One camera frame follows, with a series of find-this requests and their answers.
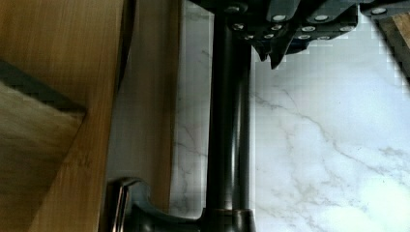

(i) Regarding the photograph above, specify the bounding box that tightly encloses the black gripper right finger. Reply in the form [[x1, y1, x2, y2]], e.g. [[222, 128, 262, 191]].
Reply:
[[267, 0, 409, 69]]

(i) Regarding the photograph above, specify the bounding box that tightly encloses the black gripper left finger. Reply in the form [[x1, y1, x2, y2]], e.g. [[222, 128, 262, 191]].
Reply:
[[190, 0, 292, 62]]

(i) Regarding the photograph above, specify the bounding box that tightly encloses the wooden drawer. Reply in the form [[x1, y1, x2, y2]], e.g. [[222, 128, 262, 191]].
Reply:
[[1, 0, 183, 232]]

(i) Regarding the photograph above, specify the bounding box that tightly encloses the wooden cutting board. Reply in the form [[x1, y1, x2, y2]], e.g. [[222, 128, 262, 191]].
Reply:
[[376, 13, 410, 81]]

